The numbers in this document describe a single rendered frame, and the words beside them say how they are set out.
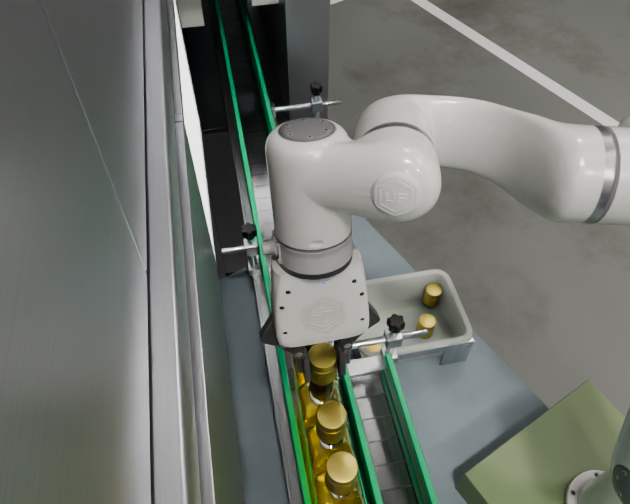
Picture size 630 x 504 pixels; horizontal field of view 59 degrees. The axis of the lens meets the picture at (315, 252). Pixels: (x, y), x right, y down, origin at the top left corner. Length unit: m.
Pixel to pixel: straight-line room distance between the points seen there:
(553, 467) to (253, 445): 0.52
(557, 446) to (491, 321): 1.14
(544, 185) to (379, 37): 3.04
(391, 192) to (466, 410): 0.75
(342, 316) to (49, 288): 0.38
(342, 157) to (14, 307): 0.31
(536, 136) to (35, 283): 0.41
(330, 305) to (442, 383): 0.62
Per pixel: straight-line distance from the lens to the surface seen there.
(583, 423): 1.13
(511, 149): 0.55
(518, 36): 3.70
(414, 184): 0.45
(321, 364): 0.65
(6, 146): 0.24
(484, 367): 1.20
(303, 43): 1.51
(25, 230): 0.24
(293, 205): 0.49
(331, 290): 0.56
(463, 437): 1.12
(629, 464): 0.78
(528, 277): 2.34
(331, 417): 0.66
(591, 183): 0.50
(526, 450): 1.06
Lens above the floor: 1.77
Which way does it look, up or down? 51 degrees down
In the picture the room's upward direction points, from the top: straight up
